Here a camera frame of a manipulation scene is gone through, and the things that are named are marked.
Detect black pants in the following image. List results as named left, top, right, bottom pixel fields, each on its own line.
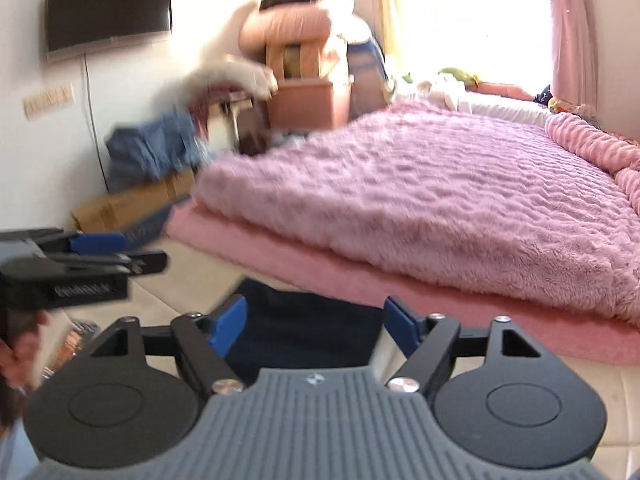
left=226, top=278, right=383, bottom=385

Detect white wall socket strip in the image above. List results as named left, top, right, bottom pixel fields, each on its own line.
left=23, top=82, right=75, bottom=120

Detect person's left hand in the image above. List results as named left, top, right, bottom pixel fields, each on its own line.
left=0, top=311, right=50, bottom=389

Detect white fluffy garment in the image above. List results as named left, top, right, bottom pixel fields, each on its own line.
left=169, top=54, right=279, bottom=106

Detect fluffy pink blanket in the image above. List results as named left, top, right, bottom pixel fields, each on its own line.
left=192, top=101, right=639, bottom=324

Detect pink curtain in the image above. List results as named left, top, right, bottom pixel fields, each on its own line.
left=550, top=0, right=599, bottom=113

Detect pink textured pillow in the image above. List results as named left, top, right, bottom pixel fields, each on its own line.
left=544, top=113, right=639, bottom=214

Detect pink bed sheet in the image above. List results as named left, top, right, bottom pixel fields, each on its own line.
left=165, top=203, right=639, bottom=365

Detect wall mounted television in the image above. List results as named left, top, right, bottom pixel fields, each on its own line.
left=43, top=0, right=172, bottom=61

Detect cardboard box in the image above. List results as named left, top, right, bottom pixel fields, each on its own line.
left=70, top=168, right=195, bottom=233

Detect blue jeans pile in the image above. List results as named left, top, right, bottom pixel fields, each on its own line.
left=106, top=110, right=210, bottom=193

